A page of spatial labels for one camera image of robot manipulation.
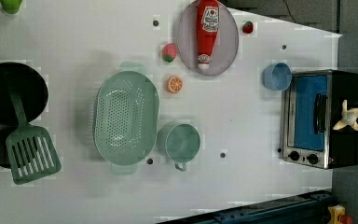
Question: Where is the peeled yellow toy banana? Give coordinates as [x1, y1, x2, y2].
[333, 100, 358, 132]

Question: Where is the yellow red object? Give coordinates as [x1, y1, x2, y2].
[328, 205, 353, 224]

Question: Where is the blue plastic cup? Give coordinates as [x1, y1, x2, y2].
[262, 63, 292, 91]

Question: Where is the dark red toy strawberry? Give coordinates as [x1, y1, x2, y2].
[242, 21, 254, 34]

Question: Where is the grey oval plate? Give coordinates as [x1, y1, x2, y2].
[176, 0, 239, 76]

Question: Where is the red ketchup bottle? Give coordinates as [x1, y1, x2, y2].
[196, 0, 220, 71]

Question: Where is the teal metal mug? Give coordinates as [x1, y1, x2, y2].
[157, 123, 200, 172]

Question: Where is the orange slice toy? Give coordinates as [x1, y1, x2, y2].
[166, 76, 183, 93]

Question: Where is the pink toy strawberry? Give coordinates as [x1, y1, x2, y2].
[162, 43, 177, 63]

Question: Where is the green perforated colander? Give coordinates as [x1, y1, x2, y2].
[93, 62, 159, 175]

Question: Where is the green slotted spatula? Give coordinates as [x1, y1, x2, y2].
[6, 87, 62, 185]

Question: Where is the black frying pan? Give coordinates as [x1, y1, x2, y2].
[0, 62, 48, 126]

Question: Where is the green plastic cup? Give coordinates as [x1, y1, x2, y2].
[0, 0, 23, 14]

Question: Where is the blue metal frame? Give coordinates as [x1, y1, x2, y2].
[159, 190, 337, 224]

